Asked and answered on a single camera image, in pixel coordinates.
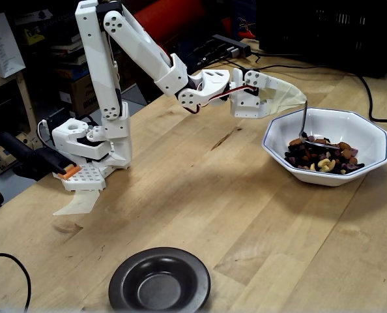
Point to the black power strip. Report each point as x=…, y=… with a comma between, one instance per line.
x=232, y=44

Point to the printed cardboard box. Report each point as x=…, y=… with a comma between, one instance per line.
x=81, y=94

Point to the nut and dried fruit mix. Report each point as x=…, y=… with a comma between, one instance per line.
x=323, y=163

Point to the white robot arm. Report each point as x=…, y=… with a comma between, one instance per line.
x=95, y=65

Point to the black clamp with orange tip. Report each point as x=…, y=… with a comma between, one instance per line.
x=34, y=156

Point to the beige socket box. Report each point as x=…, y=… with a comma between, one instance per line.
x=1, y=159

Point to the dark brown plate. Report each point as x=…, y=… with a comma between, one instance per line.
x=157, y=287

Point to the white paper box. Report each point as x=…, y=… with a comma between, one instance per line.
x=1, y=49

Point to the stack of books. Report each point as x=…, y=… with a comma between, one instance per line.
x=66, y=49

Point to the light wooden shelf unit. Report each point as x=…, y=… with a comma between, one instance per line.
x=25, y=98

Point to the white octagonal bowl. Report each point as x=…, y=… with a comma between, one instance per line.
x=343, y=120

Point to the bent metal spoon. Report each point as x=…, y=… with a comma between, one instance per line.
x=320, y=144

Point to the black plastic crate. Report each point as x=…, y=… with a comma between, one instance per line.
x=327, y=32

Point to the translucent white sheet piece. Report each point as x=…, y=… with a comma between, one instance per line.
x=79, y=203

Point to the red chair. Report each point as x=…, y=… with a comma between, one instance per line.
x=174, y=19

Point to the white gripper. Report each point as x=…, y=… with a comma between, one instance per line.
x=247, y=105

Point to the yellow small box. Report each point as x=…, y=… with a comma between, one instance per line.
x=34, y=36

